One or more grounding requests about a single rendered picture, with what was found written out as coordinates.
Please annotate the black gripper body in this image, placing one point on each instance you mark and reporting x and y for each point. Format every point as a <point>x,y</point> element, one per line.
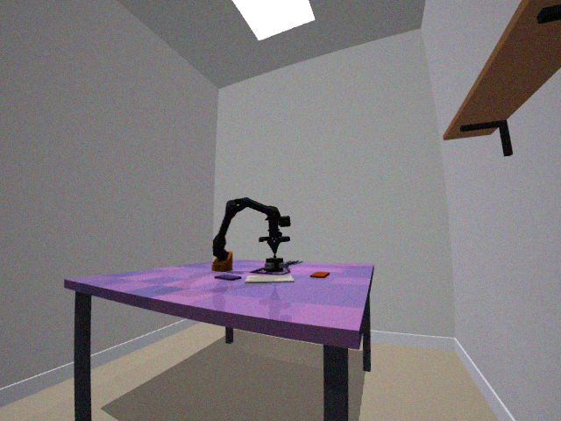
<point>274,236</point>

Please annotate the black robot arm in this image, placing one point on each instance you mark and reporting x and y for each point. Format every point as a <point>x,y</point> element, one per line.
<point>274,219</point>

